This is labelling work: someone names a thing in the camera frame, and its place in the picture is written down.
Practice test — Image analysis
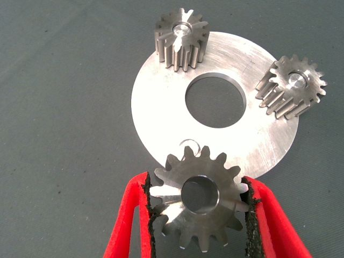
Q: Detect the dark grey table cloth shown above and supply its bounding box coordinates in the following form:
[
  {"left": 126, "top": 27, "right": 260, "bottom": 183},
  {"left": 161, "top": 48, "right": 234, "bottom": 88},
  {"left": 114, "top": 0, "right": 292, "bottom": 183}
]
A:
[{"left": 0, "top": 0, "right": 344, "bottom": 258}]

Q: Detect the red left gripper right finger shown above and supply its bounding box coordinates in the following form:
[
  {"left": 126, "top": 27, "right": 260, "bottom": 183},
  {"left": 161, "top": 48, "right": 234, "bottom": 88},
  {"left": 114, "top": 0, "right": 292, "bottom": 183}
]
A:
[{"left": 240, "top": 176, "right": 314, "bottom": 258}]

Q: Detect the round metal carrier plate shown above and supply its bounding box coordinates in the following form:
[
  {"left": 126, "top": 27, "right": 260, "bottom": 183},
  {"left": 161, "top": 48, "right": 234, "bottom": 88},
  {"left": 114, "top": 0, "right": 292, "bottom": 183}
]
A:
[{"left": 131, "top": 31, "right": 300, "bottom": 180}]

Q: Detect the steel planetary gear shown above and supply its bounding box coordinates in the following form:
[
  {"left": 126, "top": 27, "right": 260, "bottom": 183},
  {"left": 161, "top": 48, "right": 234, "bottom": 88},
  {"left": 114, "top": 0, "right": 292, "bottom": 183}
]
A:
[
  {"left": 149, "top": 145, "right": 249, "bottom": 253},
  {"left": 153, "top": 8, "right": 210, "bottom": 72},
  {"left": 255, "top": 54, "right": 328, "bottom": 120}
]

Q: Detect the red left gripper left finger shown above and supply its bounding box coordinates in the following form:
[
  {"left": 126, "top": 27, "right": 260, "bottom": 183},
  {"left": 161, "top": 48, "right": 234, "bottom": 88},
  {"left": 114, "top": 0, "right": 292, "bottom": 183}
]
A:
[{"left": 103, "top": 171, "right": 157, "bottom": 258}]

